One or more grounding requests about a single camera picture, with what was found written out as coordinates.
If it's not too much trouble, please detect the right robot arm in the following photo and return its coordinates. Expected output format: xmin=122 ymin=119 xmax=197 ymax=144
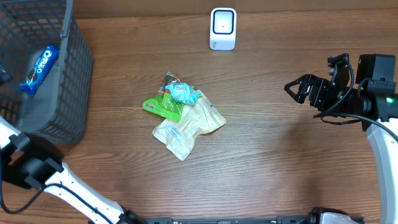
xmin=284 ymin=53 xmax=397 ymax=223

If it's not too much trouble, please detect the teal snack packet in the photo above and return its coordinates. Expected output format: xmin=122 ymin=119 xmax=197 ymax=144
xmin=165 ymin=83 xmax=201 ymax=106

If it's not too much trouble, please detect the grey plastic mesh basket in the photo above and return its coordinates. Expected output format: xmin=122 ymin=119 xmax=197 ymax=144
xmin=1 ymin=1 xmax=93 ymax=144

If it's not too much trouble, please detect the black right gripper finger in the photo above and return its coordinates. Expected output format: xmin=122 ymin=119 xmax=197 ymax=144
xmin=284 ymin=74 xmax=312 ymax=90
xmin=287 ymin=81 xmax=311 ymax=104

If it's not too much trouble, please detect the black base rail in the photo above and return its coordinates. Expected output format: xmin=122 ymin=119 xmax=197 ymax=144
xmin=117 ymin=211 xmax=315 ymax=224

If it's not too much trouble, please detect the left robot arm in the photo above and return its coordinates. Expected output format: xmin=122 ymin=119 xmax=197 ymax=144
xmin=1 ymin=118 xmax=146 ymax=224

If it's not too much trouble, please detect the white barcode scanner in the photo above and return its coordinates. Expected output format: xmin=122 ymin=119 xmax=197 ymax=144
xmin=210 ymin=7 xmax=237 ymax=51

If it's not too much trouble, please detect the beige paper pouch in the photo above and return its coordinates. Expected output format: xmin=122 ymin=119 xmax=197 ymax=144
xmin=152 ymin=95 xmax=226 ymax=161

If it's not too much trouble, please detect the green snack packet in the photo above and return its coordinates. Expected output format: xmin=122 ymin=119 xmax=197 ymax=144
xmin=142 ymin=72 xmax=185 ymax=121

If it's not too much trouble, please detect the blue Oreo cookie pack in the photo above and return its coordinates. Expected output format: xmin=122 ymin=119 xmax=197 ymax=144
xmin=19 ymin=44 xmax=60 ymax=98

